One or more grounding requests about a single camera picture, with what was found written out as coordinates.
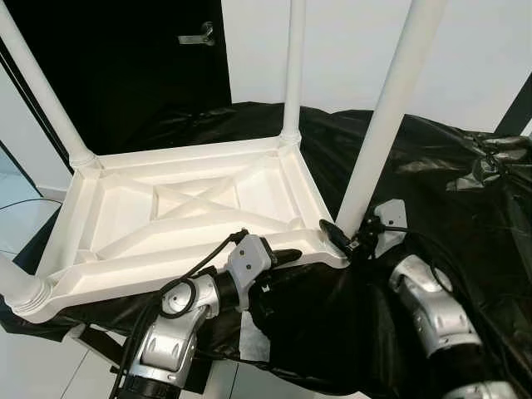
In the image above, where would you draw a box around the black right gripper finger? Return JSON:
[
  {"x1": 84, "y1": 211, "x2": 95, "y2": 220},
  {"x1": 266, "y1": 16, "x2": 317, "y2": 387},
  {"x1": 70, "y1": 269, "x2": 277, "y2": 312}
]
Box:
[{"x1": 320, "y1": 219, "x2": 354, "y2": 257}]

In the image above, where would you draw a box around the white tapered table leg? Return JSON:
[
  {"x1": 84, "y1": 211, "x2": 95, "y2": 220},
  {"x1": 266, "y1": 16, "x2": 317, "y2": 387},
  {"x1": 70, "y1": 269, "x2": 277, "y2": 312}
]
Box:
[
  {"x1": 0, "y1": 0, "x2": 99, "y2": 167},
  {"x1": 0, "y1": 254, "x2": 53, "y2": 313},
  {"x1": 335, "y1": 0, "x2": 448, "y2": 238},
  {"x1": 280, "y1": 0, "x2": 308, "y2": 149}
]

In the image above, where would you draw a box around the white plastic children table top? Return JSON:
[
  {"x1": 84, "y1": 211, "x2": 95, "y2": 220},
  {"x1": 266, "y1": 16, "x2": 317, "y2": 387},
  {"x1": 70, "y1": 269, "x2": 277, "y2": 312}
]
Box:
[{"x1": 12, "y1": 137, "x2": 350, "y2": 325}]

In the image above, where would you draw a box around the black plastic cover sheet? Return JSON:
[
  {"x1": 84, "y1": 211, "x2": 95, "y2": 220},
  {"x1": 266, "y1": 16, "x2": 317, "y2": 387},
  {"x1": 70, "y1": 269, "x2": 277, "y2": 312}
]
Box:
[{"x1": 0, "y1": 101, "x2": 532, "y2": 396}]

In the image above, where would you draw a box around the white support table leg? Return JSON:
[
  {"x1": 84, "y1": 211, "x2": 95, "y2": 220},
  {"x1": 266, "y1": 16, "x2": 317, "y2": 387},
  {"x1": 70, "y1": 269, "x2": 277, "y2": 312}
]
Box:
[{"x1": 208, "y1": 362, "x2": 242, "y2": 399}]

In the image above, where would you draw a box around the black door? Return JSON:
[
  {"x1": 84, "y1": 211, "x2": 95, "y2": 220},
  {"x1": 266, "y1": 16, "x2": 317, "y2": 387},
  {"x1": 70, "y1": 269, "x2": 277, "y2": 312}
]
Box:
[{"x1": 0, "y1": 0, "x2": 233, "y2": 157}]

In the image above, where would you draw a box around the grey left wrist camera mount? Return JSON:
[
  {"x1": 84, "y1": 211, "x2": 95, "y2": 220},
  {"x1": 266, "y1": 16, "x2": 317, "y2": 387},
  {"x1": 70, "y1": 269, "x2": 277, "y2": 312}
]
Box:
[{"x1": 224, "y1": 235, "x2": 274, "y2": 313}]

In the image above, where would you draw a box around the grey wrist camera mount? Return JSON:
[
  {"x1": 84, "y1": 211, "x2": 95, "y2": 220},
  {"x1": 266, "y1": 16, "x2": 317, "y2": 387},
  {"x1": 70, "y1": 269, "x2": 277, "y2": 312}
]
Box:
[
  {"x1": 372, "y1": 199, "x2": 408, "y2": 257},
  {"x1": 224, "y1": 235, "x2": 274, "y2": 313}
]

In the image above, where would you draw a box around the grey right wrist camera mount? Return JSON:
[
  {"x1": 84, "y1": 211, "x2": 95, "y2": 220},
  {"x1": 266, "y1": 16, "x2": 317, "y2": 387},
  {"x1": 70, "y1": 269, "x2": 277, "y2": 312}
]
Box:
[{"x1": 372, "y1": 199, "x2": 408, "y2": 257}]

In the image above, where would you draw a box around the dark window frame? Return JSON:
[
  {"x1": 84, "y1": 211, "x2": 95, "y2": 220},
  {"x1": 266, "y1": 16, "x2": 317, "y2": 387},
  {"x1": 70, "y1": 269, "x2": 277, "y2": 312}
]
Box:
[{"x1": 495, "y1": 75, "x2": 532, "y2": 135}]

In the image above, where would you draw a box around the silver door handle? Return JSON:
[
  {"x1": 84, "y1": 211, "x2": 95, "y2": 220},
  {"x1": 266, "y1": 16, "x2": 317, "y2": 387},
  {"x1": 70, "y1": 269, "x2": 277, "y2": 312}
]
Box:
[{"x1": 179, "y1": 21, "x2": 216, "y2": 47}]

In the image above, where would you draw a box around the black floor cable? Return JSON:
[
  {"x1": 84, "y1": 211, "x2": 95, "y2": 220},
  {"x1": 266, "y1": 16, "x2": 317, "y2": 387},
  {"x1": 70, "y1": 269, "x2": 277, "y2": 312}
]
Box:
[{"x1": 0, "y1": 197, "x2": 39, "y2": 209}]

